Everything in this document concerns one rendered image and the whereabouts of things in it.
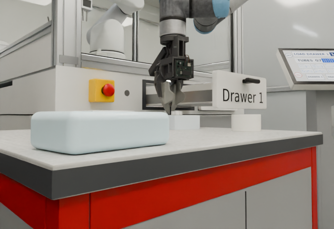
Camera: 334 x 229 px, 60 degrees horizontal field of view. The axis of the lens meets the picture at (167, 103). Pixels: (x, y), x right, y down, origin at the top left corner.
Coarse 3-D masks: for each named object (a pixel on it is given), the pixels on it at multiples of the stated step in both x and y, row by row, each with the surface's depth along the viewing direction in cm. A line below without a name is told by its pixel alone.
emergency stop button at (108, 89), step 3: (105, 84) 89; (108, 84) 89; (111, 84) 90; (105, 87) 88; (108, 87) 88; (111, 87) 89; (102, 90) 88; (105, 90) 88; (108, 90) 88; (111, 90) 89; (114, 90) 90; (105, 93) 88; (108, 93) 88; (111, 93) 89
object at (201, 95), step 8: (184, 88) 94; (192, 88) 92; (200, 88) 89; (208, 88) 87; (152, 96) 105; (192, 96) 91; (200, 96) 89; (208, 96) 87; (152, 104) 106; (160, 104) 103; (184, 104) 97; (192, 104) 97; (200, 104) 98; (208, 104) 98
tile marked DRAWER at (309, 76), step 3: (306, 75) 158; (309, 75) 158; (312, 75) 158; (315, 75) 158; (318, 75) 158; (321, 75) 159; (309, 78) 156; (312, 78) 156; (315, 78) 157; (318, 78) 157; (321, 78) 157; (324, 78) 157
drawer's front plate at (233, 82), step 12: (216, 72) 83; (228, 72) 87; (216, 84) 83; (228, 84) 86; (240, 84) 91; (252, 84) 96; (264, 84) 102; (216, 96) 83; (240, 96) 91; (252, 96) 96; (264, 96) 101; (240, 108) 91; (252, 108) 96; (264, 108) 101
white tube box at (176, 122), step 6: (174, 120) 74; (180, 120) 75; (186, 120) 76; (192, 120) 78; (198, 120) 79; (174, 126) 74; (180, 126) 75; (186, 126) 76; (192, 126) 77; (198, 126) 79
